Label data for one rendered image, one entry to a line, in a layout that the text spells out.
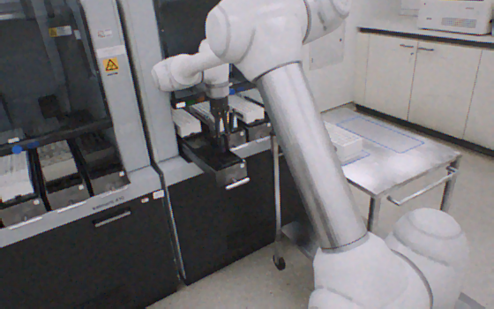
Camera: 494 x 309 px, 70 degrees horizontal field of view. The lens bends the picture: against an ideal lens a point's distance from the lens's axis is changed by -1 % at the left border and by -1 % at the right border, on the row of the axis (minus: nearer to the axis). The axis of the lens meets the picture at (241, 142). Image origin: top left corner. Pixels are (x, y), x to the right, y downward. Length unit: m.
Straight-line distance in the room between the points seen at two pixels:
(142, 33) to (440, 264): 1.19
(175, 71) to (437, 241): 0.87
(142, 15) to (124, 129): 0.44
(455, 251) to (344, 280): 0.25
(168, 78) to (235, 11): 0.56
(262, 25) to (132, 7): 0.80
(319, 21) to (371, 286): 0.53
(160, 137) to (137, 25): 0.46
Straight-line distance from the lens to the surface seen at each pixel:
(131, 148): 1.54
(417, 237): 0.84
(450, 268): 0.86
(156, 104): 1.51
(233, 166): 1.36
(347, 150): 1.34
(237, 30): 0.69
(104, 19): 1.41
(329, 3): 0.80
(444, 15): 3.31
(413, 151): 1.47
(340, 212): 0.72
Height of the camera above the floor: 1.48
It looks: 26 degrees down
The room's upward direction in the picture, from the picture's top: 5 degrees counter-clockwise
